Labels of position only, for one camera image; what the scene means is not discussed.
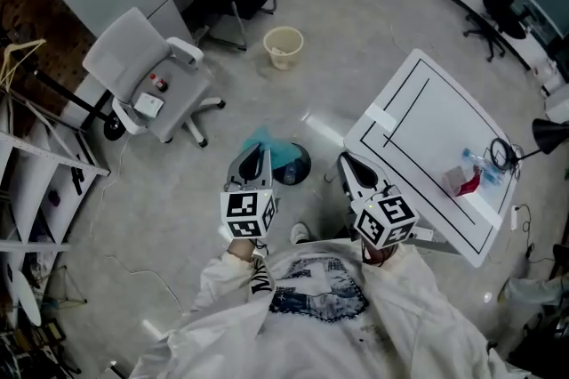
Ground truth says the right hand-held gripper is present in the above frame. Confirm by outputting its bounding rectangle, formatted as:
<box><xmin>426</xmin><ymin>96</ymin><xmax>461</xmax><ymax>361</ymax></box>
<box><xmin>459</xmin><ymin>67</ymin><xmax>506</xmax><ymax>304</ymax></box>
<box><xmin>337</xmin><ymin>151</ymin><xmax>420</xmax><ymax>248</ymax></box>

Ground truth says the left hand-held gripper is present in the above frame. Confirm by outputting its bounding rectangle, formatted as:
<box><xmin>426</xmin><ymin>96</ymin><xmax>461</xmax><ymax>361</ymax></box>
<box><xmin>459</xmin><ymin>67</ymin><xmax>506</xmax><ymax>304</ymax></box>
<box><xmin>219</xmin><ymin>142</ymin><xmax>279</xmax><ymax>240</ymax></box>

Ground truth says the teal plastic bag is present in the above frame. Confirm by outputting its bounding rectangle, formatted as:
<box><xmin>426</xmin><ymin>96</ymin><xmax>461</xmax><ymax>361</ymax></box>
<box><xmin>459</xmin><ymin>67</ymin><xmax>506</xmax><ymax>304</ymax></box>
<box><xmin>241</xmin><ymin>125</ymin><xmax>303</xmax><ymax>172</ymax></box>

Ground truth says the black mesh waste bin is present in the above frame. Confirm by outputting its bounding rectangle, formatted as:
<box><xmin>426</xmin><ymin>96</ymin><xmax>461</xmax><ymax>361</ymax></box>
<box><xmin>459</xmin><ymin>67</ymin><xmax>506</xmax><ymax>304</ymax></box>
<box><xmin>271</xmin><ymin>141</ymin><xmax>312</xmax><ymax>186</ymax></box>

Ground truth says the clear bottle with blue label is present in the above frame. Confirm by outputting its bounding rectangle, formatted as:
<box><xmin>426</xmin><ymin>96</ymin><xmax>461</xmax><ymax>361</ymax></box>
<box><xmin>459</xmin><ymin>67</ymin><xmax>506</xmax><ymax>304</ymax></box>
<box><xmin>461</xmin><ymin>147</ymin><xmax>507</xmax><ymax>187</ymax></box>

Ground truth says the person's right forearm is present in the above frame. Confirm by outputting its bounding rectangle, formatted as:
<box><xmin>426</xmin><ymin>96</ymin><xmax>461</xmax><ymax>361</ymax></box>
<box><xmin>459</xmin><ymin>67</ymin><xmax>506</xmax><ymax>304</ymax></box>
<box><xmin>358</xmin><ymin>243</ymin><xmax>448</xmax><ymax>314</ymax></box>

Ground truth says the person's left forearm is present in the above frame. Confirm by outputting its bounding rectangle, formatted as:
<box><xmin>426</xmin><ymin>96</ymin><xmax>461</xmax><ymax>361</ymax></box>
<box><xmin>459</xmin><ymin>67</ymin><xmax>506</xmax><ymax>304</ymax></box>
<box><xmin>190</xmin><ymin>237</ymin><xmax>277</xmax><ymax>316</ymax></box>

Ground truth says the white work table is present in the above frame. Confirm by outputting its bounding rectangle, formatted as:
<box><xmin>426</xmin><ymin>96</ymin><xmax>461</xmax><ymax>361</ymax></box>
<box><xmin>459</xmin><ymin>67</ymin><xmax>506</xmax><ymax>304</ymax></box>
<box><xmin>342</xmin><ymin>48</ymin><xmax>520</xmax><ymax>270</ymax></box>

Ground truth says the person's white shoe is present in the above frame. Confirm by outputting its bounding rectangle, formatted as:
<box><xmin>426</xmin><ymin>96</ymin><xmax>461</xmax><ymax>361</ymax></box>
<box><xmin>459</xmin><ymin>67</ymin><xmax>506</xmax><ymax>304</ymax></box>
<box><xmin>289</xmin><ymin>222</ymin><xmax>311</xmax><ymax>245</ymax></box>

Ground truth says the cream plastic basket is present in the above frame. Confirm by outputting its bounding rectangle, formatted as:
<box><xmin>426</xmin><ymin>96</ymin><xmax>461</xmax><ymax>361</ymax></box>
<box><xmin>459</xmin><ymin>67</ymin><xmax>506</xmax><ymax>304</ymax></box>
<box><xmin>262</xmin><ymin>26</ymin><xmax>305</xmax><ymax>71</ymax></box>

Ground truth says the flat white box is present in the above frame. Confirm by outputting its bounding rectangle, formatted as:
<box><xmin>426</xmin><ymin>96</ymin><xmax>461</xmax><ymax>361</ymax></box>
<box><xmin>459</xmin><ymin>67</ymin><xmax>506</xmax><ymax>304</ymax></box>
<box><xmin>132</xmin><ymin>92</ymin><xmax>164</xmax><ymax>119</ymax></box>

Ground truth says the black coat rack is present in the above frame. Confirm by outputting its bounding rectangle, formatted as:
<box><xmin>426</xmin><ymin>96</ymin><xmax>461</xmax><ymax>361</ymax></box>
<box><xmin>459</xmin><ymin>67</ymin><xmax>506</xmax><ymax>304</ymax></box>
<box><xmin>0</xmin><ymin>25</ymin><xmax>125</xmax><ymax>142</ymax></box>

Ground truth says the person's white printed shirt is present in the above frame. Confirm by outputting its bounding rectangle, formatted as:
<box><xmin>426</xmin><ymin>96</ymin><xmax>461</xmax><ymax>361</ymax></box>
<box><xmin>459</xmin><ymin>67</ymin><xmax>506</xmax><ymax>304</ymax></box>
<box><xmin>128</xmin><ymin>238</ymin><xmax>517</xmax><ymax>379</ymax></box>

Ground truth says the white grey office chair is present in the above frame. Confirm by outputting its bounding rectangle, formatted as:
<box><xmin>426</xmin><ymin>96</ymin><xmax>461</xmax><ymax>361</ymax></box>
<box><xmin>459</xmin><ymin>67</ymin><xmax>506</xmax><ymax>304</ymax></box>
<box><xmin>82</xmin><ymin>6</ymin><xmax>227</xmax><ymax>149</ymax></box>

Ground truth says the small black shelf object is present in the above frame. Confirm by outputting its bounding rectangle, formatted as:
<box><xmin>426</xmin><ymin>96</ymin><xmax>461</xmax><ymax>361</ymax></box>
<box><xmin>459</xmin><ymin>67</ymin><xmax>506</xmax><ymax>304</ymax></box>
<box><xmin>70</xmin><ymin>165</ymin><xmax>85</xmax><ymax>196</ymax></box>

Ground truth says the black floor lamp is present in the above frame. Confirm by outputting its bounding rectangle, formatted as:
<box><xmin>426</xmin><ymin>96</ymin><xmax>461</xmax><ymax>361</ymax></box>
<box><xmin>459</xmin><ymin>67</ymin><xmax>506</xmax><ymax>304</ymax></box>
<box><xmin>490</xmin><ymin>117</ymin><xmax>569</xmax><ymax>170</ymax></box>

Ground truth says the white shelf rack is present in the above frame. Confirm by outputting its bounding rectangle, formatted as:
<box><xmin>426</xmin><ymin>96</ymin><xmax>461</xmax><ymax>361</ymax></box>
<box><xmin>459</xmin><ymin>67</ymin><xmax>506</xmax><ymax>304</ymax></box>
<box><xmin>0</xmin><ymin>92</ymin><xmax>111</xmax><ymax>325</ymax></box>

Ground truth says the white round board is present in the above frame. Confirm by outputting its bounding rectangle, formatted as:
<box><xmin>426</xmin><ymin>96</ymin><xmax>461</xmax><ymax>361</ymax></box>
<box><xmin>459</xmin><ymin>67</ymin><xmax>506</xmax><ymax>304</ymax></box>
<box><xmin>11</xmin><ymin>268</ymin><xmax>44</xmax><ymax>327</ymax></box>

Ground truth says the wooden clothes hanger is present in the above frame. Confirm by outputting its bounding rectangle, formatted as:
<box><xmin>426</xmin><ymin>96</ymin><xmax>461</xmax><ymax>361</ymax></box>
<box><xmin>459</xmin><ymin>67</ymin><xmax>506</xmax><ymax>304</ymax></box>
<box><xmin>0</xmin><ymin>37</ymin><xmax>48</xmax><ymax>89</ymax></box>

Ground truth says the thin wire tripod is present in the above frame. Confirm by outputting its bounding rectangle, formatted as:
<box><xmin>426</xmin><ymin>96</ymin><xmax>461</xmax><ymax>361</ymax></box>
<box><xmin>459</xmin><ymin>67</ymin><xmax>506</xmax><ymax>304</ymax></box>
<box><xmin>44</xmin><ymin>265</ymin><xmax>88</xmax><ymax>311</ymax></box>

